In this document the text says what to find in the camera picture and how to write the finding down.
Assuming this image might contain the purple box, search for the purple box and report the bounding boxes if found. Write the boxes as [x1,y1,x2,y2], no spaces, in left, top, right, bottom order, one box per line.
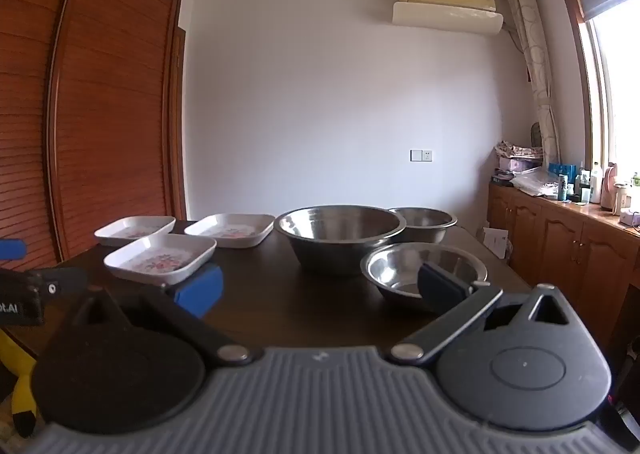
[499,157,542,174]

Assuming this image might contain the large steel bowl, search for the large steel bowl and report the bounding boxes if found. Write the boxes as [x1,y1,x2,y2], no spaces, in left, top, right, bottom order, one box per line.
[274,205,407,277]

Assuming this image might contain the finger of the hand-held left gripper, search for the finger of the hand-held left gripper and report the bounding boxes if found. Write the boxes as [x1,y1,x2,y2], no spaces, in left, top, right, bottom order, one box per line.
[27,265,92,297]
[0,239,27,261]

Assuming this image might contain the pink kettle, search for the pink kettle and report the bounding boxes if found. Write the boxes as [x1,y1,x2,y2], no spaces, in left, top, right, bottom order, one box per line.
[601,162,619,210]

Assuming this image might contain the white cup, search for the white cup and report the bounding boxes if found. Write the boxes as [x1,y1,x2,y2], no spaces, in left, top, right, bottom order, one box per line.
[613,182,632,215]

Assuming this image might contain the white floral square plate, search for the white floral square plate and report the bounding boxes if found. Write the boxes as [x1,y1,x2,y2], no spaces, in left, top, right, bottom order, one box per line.
[103,233,218,286]
[183,213,276,249]
[94,215,177,248]

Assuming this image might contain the small steel bowl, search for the small steel bowl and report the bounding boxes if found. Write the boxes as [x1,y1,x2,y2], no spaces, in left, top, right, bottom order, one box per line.
[387,206,458,245]

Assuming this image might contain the patterned beige curtain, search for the patterned beige curtain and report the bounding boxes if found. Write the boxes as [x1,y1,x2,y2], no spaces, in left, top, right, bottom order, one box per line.
[503,0,561,170]

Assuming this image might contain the wooden framed window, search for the wooden framed window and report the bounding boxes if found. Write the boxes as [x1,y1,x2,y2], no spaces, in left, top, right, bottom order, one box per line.
[552,0,640,191]

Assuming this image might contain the wooden sideboard cabinet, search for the wooden sideboard cabinet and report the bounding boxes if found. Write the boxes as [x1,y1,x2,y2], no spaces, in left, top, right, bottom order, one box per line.
[487,182,640,346]

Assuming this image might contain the folded patterned cloth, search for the folded patterned cloth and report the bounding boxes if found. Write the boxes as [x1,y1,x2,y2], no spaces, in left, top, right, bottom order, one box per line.
[494,139,544,160]

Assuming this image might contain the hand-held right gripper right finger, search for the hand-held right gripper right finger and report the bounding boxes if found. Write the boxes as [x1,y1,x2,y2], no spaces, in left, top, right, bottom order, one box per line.
[382,263,586,368]

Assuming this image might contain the wall air conditioner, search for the wall air conditioner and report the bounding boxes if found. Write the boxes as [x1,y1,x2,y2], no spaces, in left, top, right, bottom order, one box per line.
[392,0,504,38]

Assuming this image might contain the clear plastic bags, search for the clear plastic bags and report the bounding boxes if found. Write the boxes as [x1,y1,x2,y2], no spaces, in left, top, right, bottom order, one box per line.
[509,169,561,198]

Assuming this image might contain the medium steel bowl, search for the medium steel bowl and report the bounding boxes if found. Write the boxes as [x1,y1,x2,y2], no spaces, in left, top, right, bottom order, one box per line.
[360,242,489,311]

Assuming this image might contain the wooden louvered wardrobe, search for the wooden louvered wardrobe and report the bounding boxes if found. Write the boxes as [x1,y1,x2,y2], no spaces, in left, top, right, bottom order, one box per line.
[0,0,187,276]

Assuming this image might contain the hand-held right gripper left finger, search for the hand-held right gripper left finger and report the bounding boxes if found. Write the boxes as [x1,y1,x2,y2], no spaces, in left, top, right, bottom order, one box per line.
[47,263,266,368]

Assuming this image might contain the white paper bag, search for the white paper bag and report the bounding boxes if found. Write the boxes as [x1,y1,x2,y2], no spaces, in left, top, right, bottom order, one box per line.
[482,227,510,260]

